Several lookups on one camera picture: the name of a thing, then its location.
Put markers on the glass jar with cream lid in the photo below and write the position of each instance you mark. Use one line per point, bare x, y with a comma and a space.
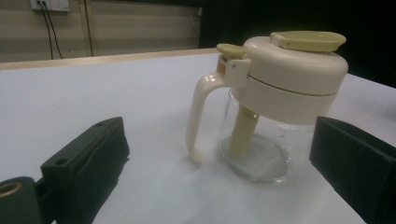
289, 81

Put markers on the white wall socket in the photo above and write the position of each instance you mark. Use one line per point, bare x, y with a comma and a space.
57, 4

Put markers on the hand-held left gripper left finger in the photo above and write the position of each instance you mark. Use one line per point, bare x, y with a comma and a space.
84, 161

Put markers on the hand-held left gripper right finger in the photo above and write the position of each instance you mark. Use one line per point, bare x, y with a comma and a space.
358, 168

